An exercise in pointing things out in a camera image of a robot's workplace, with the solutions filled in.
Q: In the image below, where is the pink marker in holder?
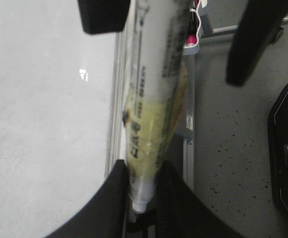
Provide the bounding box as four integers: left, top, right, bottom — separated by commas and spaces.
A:
185, 0, 202, 48

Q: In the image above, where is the white whiteboard with metal frame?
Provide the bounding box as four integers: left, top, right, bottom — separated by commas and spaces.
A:
0, 0, 135, 238

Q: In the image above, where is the white taped whiteboard marker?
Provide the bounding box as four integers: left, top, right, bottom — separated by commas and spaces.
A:
124, 0, 191, 214

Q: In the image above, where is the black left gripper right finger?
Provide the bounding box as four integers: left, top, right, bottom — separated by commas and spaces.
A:
156, 161, 242, 238

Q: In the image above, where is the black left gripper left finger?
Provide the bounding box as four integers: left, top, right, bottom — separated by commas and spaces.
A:
47, 160, 129, 238

